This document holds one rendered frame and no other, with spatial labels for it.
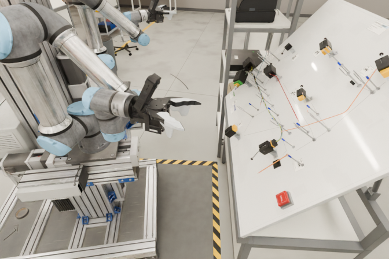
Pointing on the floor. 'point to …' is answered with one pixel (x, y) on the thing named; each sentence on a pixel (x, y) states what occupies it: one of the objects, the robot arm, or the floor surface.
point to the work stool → (125, 45)
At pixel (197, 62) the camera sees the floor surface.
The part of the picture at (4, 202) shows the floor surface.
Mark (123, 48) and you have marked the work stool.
